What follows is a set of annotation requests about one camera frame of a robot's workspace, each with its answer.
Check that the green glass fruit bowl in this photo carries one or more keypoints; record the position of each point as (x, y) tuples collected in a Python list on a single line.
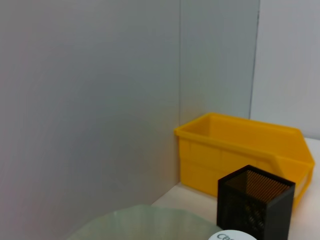
[(150, 225)]

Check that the black mesh pen holder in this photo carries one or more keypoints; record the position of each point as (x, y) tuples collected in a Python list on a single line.
[(252, 212)]

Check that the yellow plastic bin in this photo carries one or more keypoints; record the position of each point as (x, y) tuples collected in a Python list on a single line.
[(225, 150)]

